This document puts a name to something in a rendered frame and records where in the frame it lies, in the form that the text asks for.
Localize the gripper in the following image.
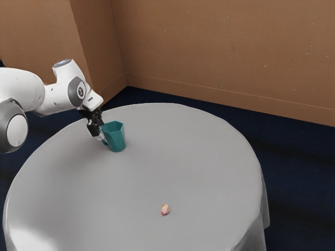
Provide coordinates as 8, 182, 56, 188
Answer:
78, 105, 106, 142

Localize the teal faceted mug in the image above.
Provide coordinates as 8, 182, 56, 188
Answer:
100, 120, 127, 153

